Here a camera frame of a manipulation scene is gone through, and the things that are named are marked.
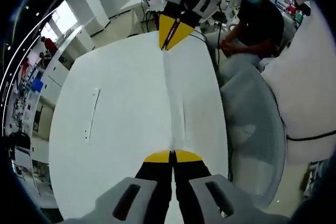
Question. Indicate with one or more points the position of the clear food packaging bag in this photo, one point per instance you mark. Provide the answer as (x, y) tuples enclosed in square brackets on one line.
[(176, 98)]

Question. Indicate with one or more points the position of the long white counter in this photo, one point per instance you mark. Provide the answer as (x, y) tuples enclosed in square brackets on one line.
[(68, 58)]

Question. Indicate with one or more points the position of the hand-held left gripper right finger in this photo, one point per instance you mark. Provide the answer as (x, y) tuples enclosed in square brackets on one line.
[(191, 179)]

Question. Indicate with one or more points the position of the blue bin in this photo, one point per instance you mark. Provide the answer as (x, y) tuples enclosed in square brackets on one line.
[(37, 85)]

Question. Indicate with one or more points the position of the person's white top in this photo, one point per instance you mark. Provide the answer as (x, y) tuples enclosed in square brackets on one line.
[(307, 77)]

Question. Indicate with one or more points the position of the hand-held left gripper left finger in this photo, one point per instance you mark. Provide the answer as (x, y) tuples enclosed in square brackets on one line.
[(155, 179)]

